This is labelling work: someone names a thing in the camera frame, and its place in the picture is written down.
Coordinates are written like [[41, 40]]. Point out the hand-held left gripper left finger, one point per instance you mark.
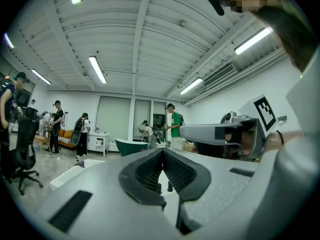
[[105, 184]]

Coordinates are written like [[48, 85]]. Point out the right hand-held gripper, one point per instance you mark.
[[248, 107]]

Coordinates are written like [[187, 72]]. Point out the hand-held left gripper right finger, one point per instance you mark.
[[225, 184]]

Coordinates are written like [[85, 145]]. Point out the white bathtub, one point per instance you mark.
[[65, 177]]

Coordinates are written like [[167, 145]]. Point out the person's right forearm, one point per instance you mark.
[[290, 139]]

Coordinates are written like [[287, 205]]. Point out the green bathtub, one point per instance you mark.
[[131, 146]]

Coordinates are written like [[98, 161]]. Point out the person's right hand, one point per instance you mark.
[[248, 142]]

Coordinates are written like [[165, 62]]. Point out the dark cloth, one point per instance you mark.
[[80, 164]]

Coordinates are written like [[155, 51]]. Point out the white cabinet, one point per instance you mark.
[[98, 141]]

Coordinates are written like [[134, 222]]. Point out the white window blind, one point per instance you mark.
[[160, 107], [113, 119], [142, 111]]

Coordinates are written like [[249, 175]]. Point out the orange sofa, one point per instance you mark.
[[67, 135]]

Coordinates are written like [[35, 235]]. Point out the ceiling air conditioner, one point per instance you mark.
[[220, 74]]

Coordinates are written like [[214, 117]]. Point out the person's grey shirt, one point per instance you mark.
[[300, 184]]

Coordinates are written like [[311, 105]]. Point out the small wooden coffee table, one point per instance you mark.
[[41, 139]]

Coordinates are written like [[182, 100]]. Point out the black office chair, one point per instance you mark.
[[23, 144]]

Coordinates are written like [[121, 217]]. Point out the right hand-held gripper camera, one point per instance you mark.
[[228, 117]]

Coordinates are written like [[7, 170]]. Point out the wall socket box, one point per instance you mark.
[[282, 119]]

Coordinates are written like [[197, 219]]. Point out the wall television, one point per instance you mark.
[[23, 98]]

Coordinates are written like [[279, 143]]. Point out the black head camera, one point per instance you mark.
[[215, 3]]

